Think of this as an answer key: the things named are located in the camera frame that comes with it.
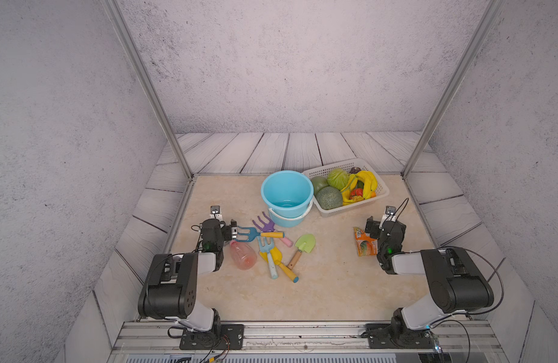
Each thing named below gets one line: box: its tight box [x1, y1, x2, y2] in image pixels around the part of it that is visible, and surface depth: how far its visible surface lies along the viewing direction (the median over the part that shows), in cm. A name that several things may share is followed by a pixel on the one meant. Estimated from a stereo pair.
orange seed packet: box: [353, 226, 379, 257], surface depth 93 cm
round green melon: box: [315, 186, 344, 210], surface depth 99 cm
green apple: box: [310, 175, 329, 196], surface depth 107 cm
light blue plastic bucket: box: [260, 170, 314, 228], surface depth 95 cm
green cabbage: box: [326, 167, 351, 191], surface depth 104 cm
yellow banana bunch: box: [340, 170, 379, 206], surface depth 105 cm
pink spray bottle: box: [229, 239, 258, 271], surface depth 88 cm
